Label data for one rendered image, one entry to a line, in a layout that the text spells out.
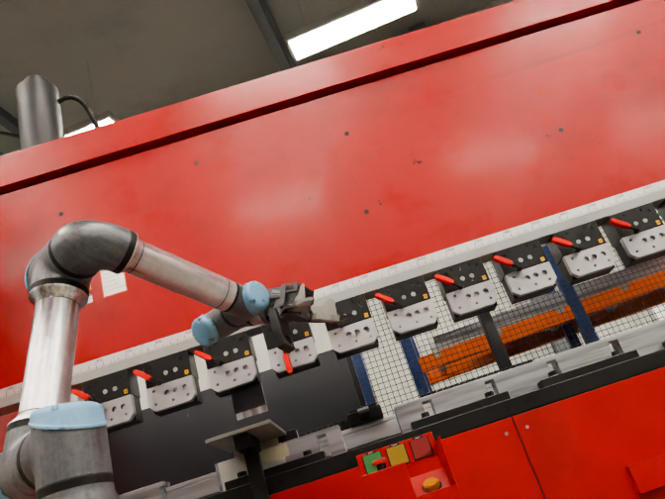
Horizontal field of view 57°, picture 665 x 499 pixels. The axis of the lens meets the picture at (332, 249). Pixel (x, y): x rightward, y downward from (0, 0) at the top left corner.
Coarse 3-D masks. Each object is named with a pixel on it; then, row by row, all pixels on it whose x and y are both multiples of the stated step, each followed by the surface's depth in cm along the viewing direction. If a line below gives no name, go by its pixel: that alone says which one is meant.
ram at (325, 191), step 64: (640, 0) 236; (448, 64) 233; (512, 64) 230; (576, 64) 227; (640, 64) 224; (256, 128) 229; (320, 128) 227; (384, 128) 224; (448, 128) 221; (512, 128) 219; (576, 128) 216; (640, 128) 214; (64, 192) 226; (128, 192) 223; (192, 192) 221; (256, 192) 218; (320, 192) 216; (384, 192) 213; (448, 192) 211; (512, 192) 209; (576, 192) 207; (0, 256) 218; (192, 256) 210; (256, 256) 208; (320, 256) 206; (384, 256) 204; (0, 320) 208; (128, 320) 203; (192, 320) 201; (0, 384) 199
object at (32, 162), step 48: (528, 0) 239; (576, 0) 237; (624, 0) 237; (384, 48) 236; (432, 48) 234; (480, 48) 237; (240, 96) 233; (288, 96) 231; (48, 144) 233; (96, 144) 231; (144, 144) 229; (0, 192) 230
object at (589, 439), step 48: (624, 384) 170; (480, 432) 169; (528, 432) 167; (576, 432) 166; (624, 432) 165; (336, 480) 167; (480, 480) 164; (528, 480) 163; (576, 480) 161; (624, 480) 160
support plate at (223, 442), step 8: (256, 424) 162; (264, 424) 162; (272, 424) 165; (232, 432) 162; (240, 432) 162; (248, 432) 165; (256, 432) 168; (264, 432) 172; (272, 432) 175; (280, 432) 179; (208, 440) 162; (216, 440) 162; (224, 440) 165; (232, 440) 168; (264, 440) 183; (224, 448) 175; (232, 448) 179
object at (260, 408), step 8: (256, 384) 194; (232, 392) 194; (240, 392) 193; (248, 392) 193; (256, 392) 193; (240, 400) 192; (248, 400) 192; (256, 400) 192; (264, 400) 192; (240, 408) 191; (248, 408) 191; (256, 408) 192; (264, 408) 191; (240, 416) 191; (248, 416) 191
